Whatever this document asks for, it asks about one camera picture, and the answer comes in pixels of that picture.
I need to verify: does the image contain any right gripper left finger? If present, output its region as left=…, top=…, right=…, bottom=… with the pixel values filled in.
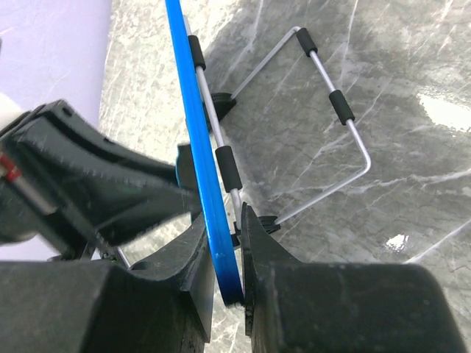
left=1, top=218, right=214, bottom=352

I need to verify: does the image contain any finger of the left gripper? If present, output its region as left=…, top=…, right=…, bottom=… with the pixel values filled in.
left=96, top=188, right=201, bottom=246

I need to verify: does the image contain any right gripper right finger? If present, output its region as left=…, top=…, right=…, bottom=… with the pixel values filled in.
left=241, top=204, right=467, bottom=352

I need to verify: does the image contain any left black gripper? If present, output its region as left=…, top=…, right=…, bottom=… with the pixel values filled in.
left=1, top=100, right=182, bottom=257

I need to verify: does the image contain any blue-framed small whiteboard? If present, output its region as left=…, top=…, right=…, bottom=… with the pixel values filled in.
left=165, top=1, right=244, bottom=307

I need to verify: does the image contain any blue whiteboard eraser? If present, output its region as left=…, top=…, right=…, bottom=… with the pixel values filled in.
left=175, top=144, right=197, bottom=190

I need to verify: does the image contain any right black whiteboard stand foot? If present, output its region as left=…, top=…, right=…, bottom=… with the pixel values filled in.
left=231, top=215, right=281, bottom=249

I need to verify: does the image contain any black whiteboard stand foot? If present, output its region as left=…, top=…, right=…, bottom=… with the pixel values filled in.
left=211, top=93, right=237, bottom=121
left=231, top=215, right=281, bottom=249

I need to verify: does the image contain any left black whiteboard stand foot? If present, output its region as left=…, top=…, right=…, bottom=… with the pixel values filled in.
left=211, top=93, right=237, bottom=121

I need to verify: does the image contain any silver wire easel stand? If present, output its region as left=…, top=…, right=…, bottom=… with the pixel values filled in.
left=182, top=14, right=372, bottom=232

